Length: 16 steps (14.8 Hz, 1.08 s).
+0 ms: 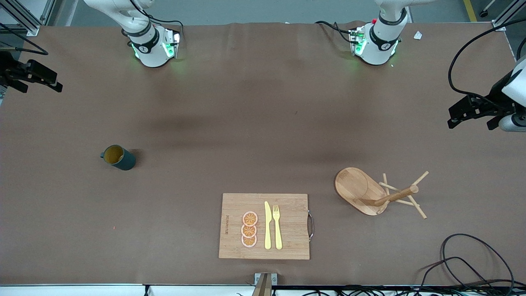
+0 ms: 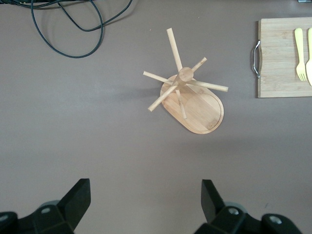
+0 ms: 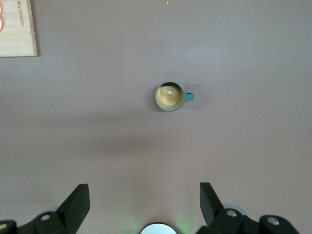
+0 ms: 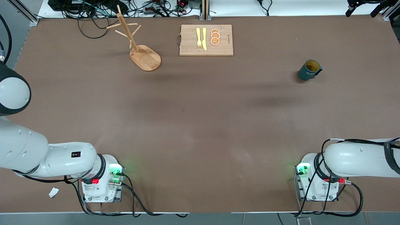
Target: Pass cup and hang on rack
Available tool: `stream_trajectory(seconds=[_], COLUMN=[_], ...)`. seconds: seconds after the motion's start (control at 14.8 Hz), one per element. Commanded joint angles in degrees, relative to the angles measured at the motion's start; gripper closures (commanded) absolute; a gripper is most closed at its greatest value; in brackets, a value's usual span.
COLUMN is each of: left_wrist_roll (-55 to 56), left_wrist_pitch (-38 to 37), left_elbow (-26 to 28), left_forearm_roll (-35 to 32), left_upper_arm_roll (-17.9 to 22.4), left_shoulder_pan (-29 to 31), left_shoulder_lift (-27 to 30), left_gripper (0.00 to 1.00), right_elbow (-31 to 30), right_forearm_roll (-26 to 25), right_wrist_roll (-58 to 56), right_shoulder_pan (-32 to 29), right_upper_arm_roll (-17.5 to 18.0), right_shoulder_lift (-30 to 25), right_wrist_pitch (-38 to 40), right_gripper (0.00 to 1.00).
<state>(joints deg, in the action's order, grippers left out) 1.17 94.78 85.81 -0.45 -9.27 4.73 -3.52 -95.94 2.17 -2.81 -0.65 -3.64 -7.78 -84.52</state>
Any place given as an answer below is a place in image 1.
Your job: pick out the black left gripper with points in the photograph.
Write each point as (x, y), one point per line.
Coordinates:
(494, 102)

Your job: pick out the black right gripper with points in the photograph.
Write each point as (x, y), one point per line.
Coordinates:
(10, 70)

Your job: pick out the teal cup with yellow inside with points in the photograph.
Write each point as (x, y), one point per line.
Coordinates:
(123, 160)

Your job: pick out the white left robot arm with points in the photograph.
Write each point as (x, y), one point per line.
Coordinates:
(376, 45)

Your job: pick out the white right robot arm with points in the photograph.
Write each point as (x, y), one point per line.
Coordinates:
(150, 49)

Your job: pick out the wooden mug rack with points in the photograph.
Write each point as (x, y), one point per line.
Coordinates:
(355, 187)

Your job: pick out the white paper scrap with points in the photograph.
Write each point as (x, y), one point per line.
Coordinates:
(418, 35)

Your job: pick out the brown table cover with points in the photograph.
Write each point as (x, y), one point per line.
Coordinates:
(263, 123)

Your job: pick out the yellow plastic fork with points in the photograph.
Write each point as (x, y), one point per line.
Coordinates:
(277, 230)

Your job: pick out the yellow plastic knife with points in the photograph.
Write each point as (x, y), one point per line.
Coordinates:
(268, 230)

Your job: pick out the orange slice toy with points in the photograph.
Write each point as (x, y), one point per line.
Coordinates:
(250, 218)
(249, 241)
(248, 231)

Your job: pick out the aluminium frame profile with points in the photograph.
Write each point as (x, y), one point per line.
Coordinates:
(24, 18)
(507, 16)

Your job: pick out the metal bracket with post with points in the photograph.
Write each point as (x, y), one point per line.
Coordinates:
(265, 283)

